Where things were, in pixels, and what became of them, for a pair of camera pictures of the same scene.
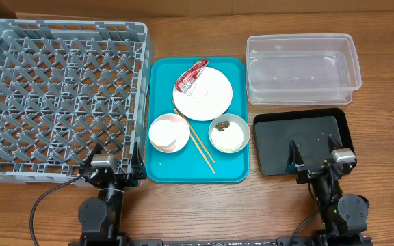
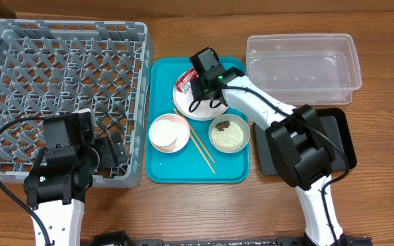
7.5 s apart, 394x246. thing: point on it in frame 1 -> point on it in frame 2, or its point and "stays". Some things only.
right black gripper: x=315 y=174 -> x=204 y=91
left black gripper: x=138 y=167 -> x=109 y=159
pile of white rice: x=228 y=140 stays
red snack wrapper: x=185 y=83 stays
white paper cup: x=163 y=134 stays
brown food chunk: x=221 y=126 stays
